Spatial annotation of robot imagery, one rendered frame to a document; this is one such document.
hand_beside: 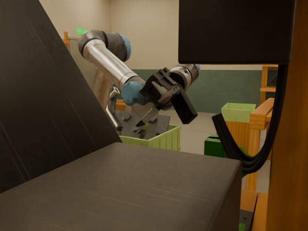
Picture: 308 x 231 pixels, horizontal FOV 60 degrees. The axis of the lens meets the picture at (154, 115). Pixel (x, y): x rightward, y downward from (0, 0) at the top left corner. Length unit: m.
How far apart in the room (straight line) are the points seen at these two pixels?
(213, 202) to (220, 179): 0.05
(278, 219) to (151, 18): 8.42
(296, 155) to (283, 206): 0.10
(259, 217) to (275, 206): 0.41
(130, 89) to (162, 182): 0.56
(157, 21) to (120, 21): 1.43
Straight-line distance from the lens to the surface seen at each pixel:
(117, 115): 1.88
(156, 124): 1.71
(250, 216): 0.91
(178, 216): 0.21
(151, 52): 8.69
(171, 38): 8.40
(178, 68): 0.81
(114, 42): 1.14
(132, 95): 0.79
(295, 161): 0.52
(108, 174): 0.28
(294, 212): 0.56
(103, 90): 1.23
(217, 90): 7.84
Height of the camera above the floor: 1.35
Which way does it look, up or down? 10 degrees down
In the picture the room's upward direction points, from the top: straight up
